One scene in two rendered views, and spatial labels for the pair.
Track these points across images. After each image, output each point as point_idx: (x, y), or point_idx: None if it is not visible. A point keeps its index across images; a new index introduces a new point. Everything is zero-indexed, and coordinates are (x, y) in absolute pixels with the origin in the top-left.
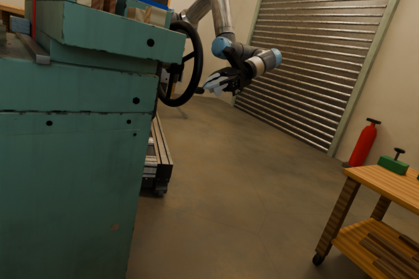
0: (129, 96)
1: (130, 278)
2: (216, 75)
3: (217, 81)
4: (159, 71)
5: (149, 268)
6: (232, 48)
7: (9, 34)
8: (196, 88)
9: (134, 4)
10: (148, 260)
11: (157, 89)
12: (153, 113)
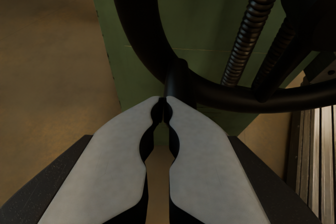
0: None
1: (156, 165)
2: (200, 179)
3: (108, 126)
4: None
5: (155, 186)
6: None
7: None
8: (168, 79)
9: None
10: (164, 190)
11: (238, 33)
12: (221, 80)
